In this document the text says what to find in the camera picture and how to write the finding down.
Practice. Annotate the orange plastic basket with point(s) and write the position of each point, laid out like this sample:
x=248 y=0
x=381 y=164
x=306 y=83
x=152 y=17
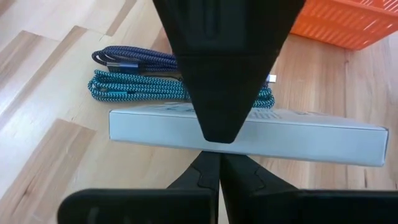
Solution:
x=348 y=25

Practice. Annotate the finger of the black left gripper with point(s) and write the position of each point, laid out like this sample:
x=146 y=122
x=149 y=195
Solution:
x=224 y=77

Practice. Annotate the white card reader box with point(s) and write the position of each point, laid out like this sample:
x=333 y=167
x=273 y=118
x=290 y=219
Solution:
x=311 y=143

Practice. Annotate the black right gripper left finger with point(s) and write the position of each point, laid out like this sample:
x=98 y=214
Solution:
x=186 y=205

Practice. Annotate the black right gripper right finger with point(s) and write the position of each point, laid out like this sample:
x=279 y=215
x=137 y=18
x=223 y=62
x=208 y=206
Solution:
x=264 y=205

